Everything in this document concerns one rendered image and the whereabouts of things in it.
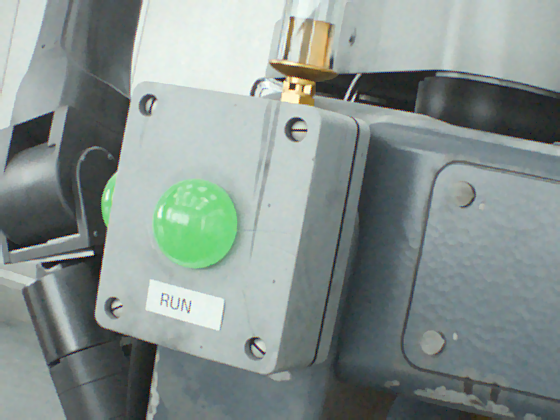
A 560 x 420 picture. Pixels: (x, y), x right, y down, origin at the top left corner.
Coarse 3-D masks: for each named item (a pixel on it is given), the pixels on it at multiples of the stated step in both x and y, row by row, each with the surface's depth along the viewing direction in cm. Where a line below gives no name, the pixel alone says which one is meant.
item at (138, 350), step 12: (132, 348) 48; (144, 348) 48; (156, 348) 48; (132, 360) 48; (144, 360) 48; (132, 372) 48; (144, 372) 48; (132, 384) 48; (144, 384) 48; (132, 396) 48; (144, 396) 48; (132, 408) 49; (144, 408) 49
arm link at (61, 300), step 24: (48, 264) 67; (72, 264) 66; (96, 264) 66; (24, 288) 66; (48, 288) 65; (72, 288) 65; (96, 288) 65; (48, 312) 65; (72, 312) 64; (48, 336) 65; (72, 336) 64; (96, 336) 64; (120, 336) 65; (48, 360) 65
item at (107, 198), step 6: (114, 174) 43; (114, 180) 43; (108, 186) 43; (114, 186) 42; (108, 192) 43; (102, 198) 43; (108, 198) 42; (102, 204) 43; (108, 204) 42; (102, 210) 43; (108, 210) 42; (108, 216) 43; (108, 222) 43
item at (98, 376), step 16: (80, 352) 64; (96, 352) 64; (112, 352) 64; (128, 352) 66; (64, 368) 64; (80, 368) 64; (96, 368) 64; (112, 368) 64; (128, 368) 65; (64, 384) 64; (80, 384) 64; (96, 384) 64; (112, 384) 64; (64, 400) 65; (80, 400) 64; (96, 400) 63; (112, 400) 63; (80, 416) 64; (96, 416) 63; (112, 416) 63
